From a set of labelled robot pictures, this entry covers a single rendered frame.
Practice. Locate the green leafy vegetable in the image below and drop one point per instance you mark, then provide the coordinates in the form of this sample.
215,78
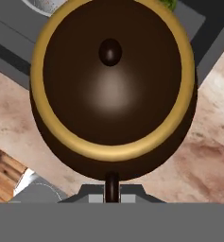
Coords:
168,3

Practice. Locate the brown teapot with yellow rim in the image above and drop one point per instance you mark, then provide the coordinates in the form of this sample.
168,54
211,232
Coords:
113,104

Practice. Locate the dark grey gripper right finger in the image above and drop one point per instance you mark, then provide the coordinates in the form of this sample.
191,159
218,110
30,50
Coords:
132,193

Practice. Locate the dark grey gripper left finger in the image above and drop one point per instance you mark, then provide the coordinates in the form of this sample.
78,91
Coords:
91,193

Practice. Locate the white colander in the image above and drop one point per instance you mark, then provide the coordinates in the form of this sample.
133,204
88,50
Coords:
45,5

